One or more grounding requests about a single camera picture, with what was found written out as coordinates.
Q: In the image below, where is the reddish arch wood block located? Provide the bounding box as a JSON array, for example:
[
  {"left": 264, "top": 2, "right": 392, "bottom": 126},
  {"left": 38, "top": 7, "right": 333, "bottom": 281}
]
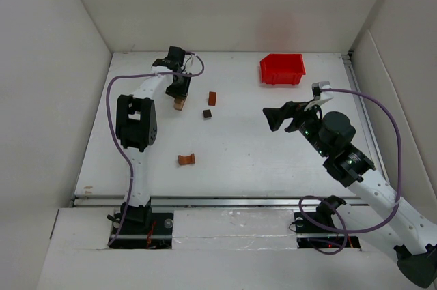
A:
[{"left": 178, "top": 153, "right": 195, "bottom": 166}]

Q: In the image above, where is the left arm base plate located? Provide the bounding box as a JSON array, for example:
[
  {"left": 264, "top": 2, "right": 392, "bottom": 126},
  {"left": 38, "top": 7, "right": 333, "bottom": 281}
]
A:
[{"left": 109, "top": 213, "right": 173, "bottom": 250}]

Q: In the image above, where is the white foam front panel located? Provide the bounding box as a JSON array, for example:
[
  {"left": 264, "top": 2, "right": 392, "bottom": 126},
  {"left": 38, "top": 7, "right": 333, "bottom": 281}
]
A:
[{"left": 172, "top": 209, "right": 297, "bottom": 251}]

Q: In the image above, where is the light long wood block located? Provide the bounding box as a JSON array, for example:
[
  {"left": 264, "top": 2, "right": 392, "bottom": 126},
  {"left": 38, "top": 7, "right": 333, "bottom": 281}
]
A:
[{"left": 173, "top": 98, "right": 186, "bottom": 111}]

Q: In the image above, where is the aluminium front rail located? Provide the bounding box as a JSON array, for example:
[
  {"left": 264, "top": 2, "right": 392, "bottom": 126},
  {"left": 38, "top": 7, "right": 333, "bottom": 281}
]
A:
[{"left": 71, "top": 196, "right": 373, "bottom": 207}]

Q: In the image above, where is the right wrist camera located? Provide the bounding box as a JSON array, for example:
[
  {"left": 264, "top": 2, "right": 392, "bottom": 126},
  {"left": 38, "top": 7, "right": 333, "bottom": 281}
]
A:
[{"left": 311, "top": 81, "right": 331, "bottom": 100}]

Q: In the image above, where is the reddish short wood block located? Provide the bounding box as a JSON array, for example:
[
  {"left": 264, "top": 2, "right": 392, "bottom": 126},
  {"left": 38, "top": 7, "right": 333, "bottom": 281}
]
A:
[{"left": 208, "top": 91, "right": 217, "bottom": 106}]

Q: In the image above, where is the aluminium right rail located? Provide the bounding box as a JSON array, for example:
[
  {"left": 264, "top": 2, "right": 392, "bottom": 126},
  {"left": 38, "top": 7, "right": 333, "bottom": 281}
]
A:
[{"left": 341, "top": 55, "right": 391, "bottom": 185}]

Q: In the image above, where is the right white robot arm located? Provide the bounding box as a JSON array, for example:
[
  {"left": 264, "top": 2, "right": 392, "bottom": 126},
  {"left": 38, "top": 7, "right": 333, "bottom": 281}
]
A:
[{"left": 263, "top": 100, "right": 436, "bottom": 289}]

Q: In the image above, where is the aluminium rail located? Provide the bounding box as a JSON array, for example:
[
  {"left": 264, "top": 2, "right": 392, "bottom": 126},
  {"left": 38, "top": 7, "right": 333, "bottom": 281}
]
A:
[
  {"left": 71, "top": 196, "right": 373, "bottom": 207},
  {"left": 341, "top": 55, "right": 391, "bottom": 185}
]

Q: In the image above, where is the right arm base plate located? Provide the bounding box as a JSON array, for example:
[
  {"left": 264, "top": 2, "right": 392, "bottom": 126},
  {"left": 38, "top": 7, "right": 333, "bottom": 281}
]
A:
[{"left": 289, "top": 212, "right": 345, "bottom": 249}]

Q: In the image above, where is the dark brown wood block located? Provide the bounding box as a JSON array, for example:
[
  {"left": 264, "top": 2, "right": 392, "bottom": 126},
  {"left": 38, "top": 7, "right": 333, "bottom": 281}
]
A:
[{"left": 203, "top": 110, "right": 212, "bottom": 119}]

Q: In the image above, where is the red plastic bin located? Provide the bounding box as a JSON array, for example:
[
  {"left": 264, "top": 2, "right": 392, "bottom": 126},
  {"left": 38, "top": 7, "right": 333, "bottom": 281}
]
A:
[{"left": 260, "top": 53, "right": 306, "bottom": 86}]

